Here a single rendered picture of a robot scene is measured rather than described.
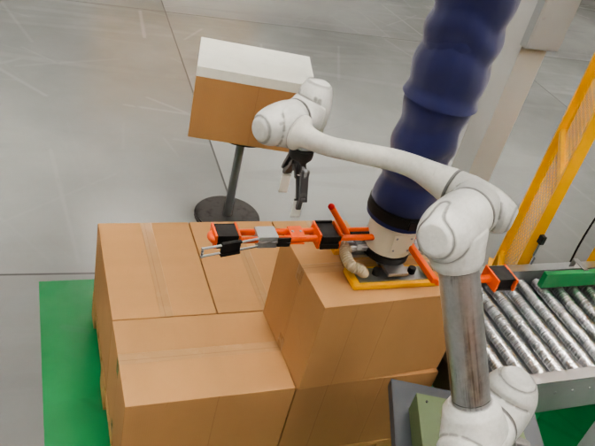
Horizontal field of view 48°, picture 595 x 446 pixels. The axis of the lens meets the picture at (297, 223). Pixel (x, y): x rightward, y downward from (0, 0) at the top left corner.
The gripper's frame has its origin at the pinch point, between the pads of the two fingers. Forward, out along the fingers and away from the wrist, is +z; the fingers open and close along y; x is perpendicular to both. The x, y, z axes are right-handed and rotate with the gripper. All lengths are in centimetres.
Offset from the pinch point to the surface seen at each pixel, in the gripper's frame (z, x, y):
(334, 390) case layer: 71, -28, -20
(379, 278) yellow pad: 24.3, -35.3, -10.7
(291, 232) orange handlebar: 12.4, -3.7, 0.0
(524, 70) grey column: -13, -150, 97
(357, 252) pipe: 21.2, -30.0, -0.4
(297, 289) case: 36.7, -10.6, -1.6
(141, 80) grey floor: 121, -2, 343
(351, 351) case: 50, -28, -20
